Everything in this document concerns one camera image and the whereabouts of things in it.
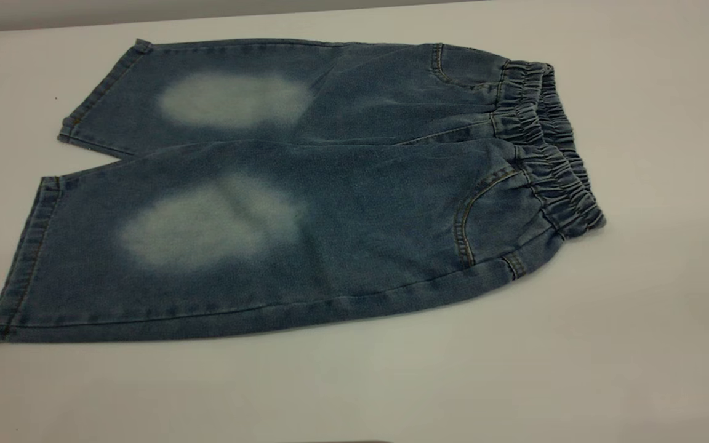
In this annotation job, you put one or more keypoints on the blue denim pants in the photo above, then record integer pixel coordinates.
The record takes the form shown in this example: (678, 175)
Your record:
(360, 215)

